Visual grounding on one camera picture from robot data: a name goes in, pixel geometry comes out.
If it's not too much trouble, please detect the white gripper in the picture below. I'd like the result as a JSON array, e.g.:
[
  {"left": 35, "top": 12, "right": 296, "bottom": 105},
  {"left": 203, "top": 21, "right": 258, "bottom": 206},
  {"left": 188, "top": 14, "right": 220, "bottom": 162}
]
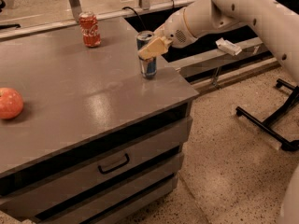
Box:
[{"left": 138, "top": 7, "right": 197, "bottom": 60}]

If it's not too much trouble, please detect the blue silver redbull can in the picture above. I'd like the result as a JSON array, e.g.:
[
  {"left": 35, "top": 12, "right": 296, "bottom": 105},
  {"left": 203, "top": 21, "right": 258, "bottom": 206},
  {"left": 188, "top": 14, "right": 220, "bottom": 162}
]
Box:
[{"left": 136, "top": 31, "right": 157, "bottom": 79}]

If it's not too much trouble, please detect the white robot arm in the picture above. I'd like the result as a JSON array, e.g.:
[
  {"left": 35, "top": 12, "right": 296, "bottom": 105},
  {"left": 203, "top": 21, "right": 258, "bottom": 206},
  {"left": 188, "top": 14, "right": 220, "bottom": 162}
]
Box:
[{"left": 138, "top": 0, "right": 299, "bottom": 151}]

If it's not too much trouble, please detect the red coke can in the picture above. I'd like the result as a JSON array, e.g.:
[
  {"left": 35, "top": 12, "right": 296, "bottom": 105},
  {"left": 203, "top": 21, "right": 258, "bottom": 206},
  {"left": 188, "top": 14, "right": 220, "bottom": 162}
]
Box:
[{"left": 78, "top": 11, "right": 101, "bottom": 48}]

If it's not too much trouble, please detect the white packet on ledge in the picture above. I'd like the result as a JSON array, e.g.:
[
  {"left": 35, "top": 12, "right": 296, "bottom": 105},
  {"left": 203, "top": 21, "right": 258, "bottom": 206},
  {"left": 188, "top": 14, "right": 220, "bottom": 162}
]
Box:
[{"left": 216, "top": 38, "right": 242, "bottom": 56}]

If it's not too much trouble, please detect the grey drawer cabinet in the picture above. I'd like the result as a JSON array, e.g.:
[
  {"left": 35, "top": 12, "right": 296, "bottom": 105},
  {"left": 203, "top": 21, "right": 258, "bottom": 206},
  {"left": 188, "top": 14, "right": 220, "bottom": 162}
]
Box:
[{"left": 0, "top": 100, "right": 194, "bottom": 224}]

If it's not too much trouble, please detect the black metal stand base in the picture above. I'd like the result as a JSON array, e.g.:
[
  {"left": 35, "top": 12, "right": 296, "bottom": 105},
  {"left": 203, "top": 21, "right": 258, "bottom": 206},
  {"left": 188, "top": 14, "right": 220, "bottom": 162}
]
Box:
[{"left": 235, "top": 78, "right": 299, "bottom": 152}]

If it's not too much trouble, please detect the red apple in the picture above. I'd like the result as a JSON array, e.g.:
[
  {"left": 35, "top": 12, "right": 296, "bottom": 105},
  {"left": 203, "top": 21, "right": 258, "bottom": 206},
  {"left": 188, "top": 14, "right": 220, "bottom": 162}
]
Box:
[{"left": 0, "top": 88, "right": 23, "bottom": 119}]

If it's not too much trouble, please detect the black cable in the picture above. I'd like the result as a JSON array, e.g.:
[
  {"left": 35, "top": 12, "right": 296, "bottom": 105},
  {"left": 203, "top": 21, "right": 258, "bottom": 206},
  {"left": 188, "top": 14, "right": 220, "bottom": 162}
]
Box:
[{"left": 121, "top": 6, "right": 148, "bottom": 31}]

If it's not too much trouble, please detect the grey metal post left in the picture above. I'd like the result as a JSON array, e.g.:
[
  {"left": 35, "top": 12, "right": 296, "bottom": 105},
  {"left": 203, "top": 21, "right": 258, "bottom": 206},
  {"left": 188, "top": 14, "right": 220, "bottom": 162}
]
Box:
[{"left": 68, "top": 0, "right": 82, "bottom": 21}]

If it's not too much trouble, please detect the black drawer handle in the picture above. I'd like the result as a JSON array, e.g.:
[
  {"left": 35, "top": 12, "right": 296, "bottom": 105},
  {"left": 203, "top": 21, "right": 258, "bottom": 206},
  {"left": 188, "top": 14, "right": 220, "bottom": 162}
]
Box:
[{"left": 98, "top": 153, "right": 130, "bottom": 175}]

